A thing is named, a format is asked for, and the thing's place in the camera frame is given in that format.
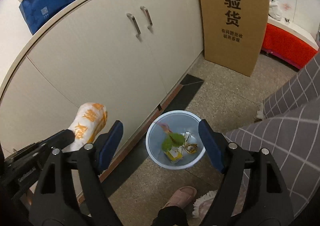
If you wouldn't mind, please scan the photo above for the grey checked bed sheet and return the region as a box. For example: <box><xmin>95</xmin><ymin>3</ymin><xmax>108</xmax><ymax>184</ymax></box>
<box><xmin>225</xmin><ymin>54</ymin><xmax>319</xmax><ymax>216</ymax></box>

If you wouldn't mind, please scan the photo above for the pink slipper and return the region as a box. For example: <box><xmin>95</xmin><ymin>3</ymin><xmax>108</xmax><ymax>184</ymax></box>
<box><xmin>163</xmin><ymin>186</ymin><xmax>197</xmax><ymax>209</ymax></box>

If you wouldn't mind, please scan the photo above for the white low cabinet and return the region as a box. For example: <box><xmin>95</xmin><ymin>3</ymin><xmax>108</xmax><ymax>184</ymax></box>
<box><xmin>1</xmin><ymin>0</ymin><xmax>203</xmax><ymax>165</ymax></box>

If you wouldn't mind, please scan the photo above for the light blue trash bin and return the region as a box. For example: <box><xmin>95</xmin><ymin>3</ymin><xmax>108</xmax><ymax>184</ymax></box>
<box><xmin>145</xmin><ymin>110</ymin><xmax>206</xmax><ymax>170</ymax></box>

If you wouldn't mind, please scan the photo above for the yellow carton trash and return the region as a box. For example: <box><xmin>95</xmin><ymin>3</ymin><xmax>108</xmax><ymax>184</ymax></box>
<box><xmin>164</xmin><ymin>147</ymin><xmax>183</xmax><ymax>164</ymax></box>

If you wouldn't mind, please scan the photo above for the left metal cabinet handle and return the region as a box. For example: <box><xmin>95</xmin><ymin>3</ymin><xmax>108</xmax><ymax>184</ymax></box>
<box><xmin>126</xmin><ymin>13</ymin><xmax>142</xmax><ymax>42</ymax></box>

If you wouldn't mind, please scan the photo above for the green leaf trash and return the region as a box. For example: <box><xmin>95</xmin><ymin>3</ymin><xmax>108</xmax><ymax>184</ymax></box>
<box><xmin>162</xmin><ymin>132</ymin><xmax>185</xmax><ymax>152</ymax></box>

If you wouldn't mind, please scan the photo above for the metal cabinet handle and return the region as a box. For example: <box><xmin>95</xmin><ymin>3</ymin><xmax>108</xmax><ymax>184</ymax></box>
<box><xmin>140</xmin><ymin>6</ymin><xmax>153</xmax><ymax>33</ymax></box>
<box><xmin>126</xmin><ymin>13</ymin><xmax>142</xmax><ymax>42</ymax></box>

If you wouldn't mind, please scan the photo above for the white orange snack wrapper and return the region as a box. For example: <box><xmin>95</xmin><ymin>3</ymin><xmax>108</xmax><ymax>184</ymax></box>
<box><xmin>62</xmin><ymin>102</ymin><xmax>107</xmax><ymax>152</ymax></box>

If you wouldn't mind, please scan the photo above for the brown cardboard box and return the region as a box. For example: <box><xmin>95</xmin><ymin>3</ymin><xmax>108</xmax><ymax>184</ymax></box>
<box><xmin>200</xmin><ymin>0</ymin><xmax>269</xmax><ymax>76</ymax></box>

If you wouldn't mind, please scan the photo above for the right metal cabinet handle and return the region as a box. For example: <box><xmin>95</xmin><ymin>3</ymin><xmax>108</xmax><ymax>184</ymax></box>
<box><xmin>140</xmin><ymin>6</ymin><xmax>153</xmax><ymax>33</ymax></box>

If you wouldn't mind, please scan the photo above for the red storage box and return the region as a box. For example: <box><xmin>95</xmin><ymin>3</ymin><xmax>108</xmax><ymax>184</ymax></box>
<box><xmin>261</xmin><ymin>17</ymin><xmax>319</xmax><ymax>69</ymax></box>

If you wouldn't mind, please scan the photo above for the blue shopping bag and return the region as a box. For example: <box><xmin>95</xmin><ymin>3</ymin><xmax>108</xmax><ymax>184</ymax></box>
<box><xmin>19</xmin><ymin>0</ymin><xmax>75</xmax><ymax>35</ymax></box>

